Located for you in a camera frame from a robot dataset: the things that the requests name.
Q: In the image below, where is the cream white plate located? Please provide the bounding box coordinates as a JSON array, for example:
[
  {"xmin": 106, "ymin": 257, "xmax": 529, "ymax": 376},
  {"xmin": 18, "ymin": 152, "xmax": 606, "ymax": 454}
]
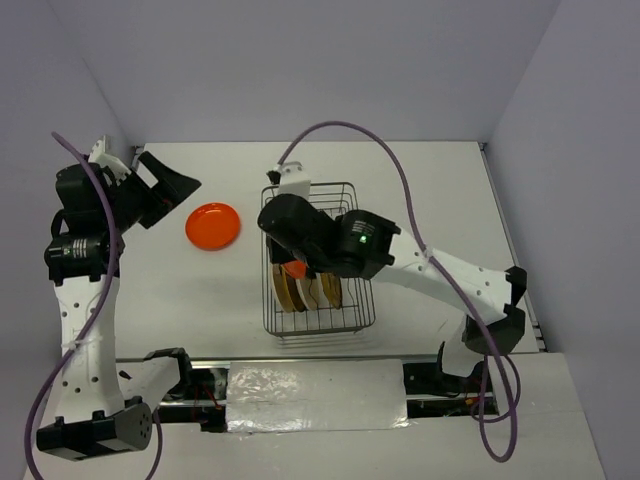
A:
[{"xmin": 295, "ymin": 278, "xmax": 320, "ymax": 311}]

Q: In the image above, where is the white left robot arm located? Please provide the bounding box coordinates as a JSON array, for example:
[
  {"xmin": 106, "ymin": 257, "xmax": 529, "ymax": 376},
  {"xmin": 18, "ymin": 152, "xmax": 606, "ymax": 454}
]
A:
[{"xmin": 36, "ymin": 152, "xmax": 201, "ymax": 461}]

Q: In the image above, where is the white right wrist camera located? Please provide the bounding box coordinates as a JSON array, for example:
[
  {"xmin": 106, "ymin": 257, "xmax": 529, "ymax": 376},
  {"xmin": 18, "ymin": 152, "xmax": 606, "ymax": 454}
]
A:
[{"xmin": 267, "ymin": 161, "xmax": 311, "ymax": 200}]

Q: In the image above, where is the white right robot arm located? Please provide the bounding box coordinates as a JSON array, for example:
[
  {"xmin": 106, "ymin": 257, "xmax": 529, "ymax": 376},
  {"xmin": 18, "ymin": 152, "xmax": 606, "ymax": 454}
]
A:
[{"xmin": 257, "ymin": 194, "xmax": 527, "ymax": 391}]

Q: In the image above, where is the orange plate front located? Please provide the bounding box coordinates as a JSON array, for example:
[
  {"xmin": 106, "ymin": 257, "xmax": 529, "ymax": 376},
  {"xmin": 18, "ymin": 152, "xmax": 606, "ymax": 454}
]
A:
[{"xmin": 185, "ymin": 202, "xmax": 241, "ymax": 251}]

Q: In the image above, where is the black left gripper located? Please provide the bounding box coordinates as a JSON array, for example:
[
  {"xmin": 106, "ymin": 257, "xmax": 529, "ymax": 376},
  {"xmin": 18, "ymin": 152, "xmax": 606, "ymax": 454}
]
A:
[{"xmin": 102, "ymin": 151, "xmax": 200, "ymax": 233}]

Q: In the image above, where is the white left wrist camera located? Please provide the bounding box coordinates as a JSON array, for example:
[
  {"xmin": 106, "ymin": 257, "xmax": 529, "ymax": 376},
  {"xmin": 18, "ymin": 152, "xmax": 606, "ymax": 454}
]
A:
[{"xmin": 88, "ymin": 135, "xmax": 132, "ymax": 183}]

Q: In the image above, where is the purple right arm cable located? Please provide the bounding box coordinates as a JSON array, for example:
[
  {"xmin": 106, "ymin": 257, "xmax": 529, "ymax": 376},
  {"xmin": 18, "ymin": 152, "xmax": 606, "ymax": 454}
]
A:
[{"xmin": 277, "ymin": 121, "xmax": 521, "ymax": 463}]

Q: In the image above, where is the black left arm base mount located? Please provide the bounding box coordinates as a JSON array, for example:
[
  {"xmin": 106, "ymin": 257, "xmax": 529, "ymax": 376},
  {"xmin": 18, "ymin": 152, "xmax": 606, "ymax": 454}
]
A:
[{"xmin": 144, "ymin": 347, "xmax": 229, "ymax": 433}]

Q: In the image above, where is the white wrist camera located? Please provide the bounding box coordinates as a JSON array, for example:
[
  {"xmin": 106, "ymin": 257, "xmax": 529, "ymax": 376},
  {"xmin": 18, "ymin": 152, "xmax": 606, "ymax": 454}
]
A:
[
  {"xmin": 88, "ymin": 135, "xmax": 132, "ymax": 183},
  {"xmin": 267, "ymin": 161, "xmax": 311, "ymax": 200}
]

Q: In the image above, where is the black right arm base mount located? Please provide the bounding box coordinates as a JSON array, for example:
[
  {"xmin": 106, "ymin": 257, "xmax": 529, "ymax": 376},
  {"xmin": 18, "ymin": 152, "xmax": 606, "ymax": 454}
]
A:
[{"xmin": 401, "ymin": 356, "xmax": 483, "ymax": 420}]

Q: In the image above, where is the silver foil covered panel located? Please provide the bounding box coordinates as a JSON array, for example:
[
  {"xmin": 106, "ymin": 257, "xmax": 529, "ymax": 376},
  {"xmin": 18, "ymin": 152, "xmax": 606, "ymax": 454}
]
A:
[{"xmin": 226, "ymin": 359, "xmax": 409, "ymax": 433}]

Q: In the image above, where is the yellow brown patterned plate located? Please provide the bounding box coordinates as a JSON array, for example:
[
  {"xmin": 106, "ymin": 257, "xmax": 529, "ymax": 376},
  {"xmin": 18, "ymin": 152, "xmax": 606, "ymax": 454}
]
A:
[{"xmin": 320, "ymin": 272, "xmax": 342, "ymax": 309}]

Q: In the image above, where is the orange plate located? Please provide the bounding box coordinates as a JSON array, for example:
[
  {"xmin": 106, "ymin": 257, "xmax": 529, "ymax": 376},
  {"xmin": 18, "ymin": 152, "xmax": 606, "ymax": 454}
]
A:
[
  {"xmin": 282, "ymin": 260, "xmax": 307, "ymax": 279},
  {"xmin": 185, "ymin": 202, "xmax": 241, "ymax": 251}
]

